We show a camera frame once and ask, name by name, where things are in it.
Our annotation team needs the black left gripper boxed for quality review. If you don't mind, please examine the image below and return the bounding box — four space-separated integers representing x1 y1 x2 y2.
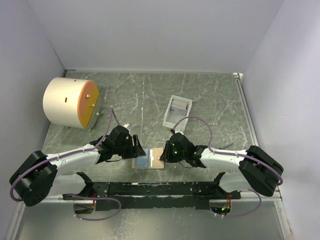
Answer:
113 134 147 160

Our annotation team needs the beige leather card holder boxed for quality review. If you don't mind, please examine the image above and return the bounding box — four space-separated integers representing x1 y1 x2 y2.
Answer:
131 147 165 170

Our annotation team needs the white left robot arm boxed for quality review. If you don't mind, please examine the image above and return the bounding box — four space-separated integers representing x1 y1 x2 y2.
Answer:
9 125 146 207

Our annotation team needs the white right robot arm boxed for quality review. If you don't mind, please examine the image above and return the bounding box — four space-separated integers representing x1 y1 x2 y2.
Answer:
159 132 284 199

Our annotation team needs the white plastic card tray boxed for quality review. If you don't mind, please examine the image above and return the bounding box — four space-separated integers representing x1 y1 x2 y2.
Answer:
162 95 193 129

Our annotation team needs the cream cylindrical drawer cabinet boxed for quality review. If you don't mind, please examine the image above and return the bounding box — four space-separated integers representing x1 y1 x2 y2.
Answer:
42 77 101 130

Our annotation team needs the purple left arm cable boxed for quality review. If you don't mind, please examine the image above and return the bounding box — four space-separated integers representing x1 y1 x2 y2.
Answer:
9 107 131 202

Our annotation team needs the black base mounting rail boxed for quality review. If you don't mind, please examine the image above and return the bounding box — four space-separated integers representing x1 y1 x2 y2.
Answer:
62 181 242 212

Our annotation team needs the aluminium frame extrusion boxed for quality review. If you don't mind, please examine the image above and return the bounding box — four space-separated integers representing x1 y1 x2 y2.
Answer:
19 72 283 202

